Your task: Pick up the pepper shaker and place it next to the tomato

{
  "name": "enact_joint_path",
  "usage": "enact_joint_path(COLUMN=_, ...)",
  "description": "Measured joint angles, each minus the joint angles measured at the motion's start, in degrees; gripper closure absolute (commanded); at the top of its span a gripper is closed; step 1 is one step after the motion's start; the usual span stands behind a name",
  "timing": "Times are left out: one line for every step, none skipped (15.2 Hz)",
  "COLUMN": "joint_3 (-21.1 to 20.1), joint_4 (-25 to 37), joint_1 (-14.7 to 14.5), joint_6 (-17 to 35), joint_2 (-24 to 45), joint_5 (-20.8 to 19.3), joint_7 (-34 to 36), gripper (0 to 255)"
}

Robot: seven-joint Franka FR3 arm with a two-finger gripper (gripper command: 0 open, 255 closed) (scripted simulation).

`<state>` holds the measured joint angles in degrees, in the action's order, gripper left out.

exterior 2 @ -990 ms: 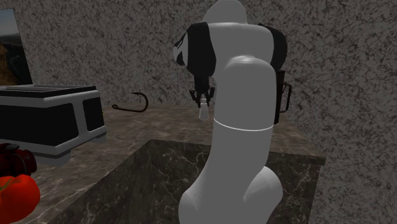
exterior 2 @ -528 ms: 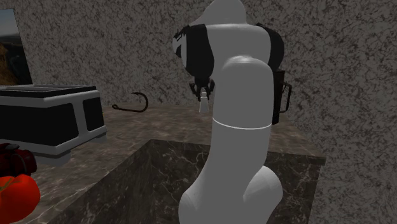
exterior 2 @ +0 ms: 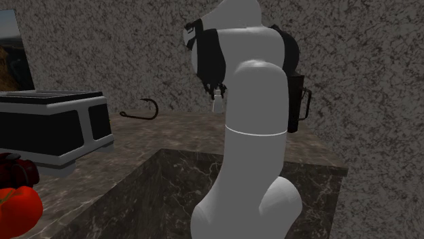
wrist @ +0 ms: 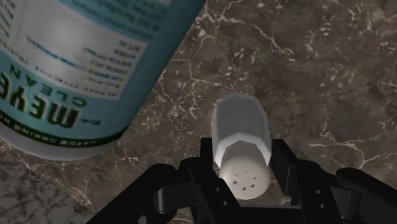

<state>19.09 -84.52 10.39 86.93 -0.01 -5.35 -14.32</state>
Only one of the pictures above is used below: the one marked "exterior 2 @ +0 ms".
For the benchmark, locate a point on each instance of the dark red lumpy object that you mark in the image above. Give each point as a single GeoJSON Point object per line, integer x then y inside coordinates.
{"type": "Point", "coordinates": [23, 172]}

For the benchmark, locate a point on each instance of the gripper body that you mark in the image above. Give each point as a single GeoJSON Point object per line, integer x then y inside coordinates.
{"type": "Point", "coordinates": [211, 56]}

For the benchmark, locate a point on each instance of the red tomato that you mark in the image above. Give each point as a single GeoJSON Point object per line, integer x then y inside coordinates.
{"type": "Point", "coordinates": [20, 211]}

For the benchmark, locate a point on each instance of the window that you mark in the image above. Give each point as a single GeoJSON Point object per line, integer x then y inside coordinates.
{"type": "Point", "coordinates": [13, 56]}

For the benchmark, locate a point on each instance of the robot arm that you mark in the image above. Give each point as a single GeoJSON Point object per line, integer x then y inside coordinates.
{"type": "Point", "coordinates": [255, 109]}

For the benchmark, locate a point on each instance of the small white bottle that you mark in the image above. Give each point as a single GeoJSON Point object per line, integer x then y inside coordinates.
{"type": "Point", "coordinates": [217, 104]}

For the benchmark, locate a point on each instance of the black hook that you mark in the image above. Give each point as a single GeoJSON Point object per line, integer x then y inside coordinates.
{"type": "Point", "coordinates": [154, 111]}

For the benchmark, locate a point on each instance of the white and black toaster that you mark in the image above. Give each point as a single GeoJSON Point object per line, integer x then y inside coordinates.
{"type": "Point", "coordinates": [49, 129]}

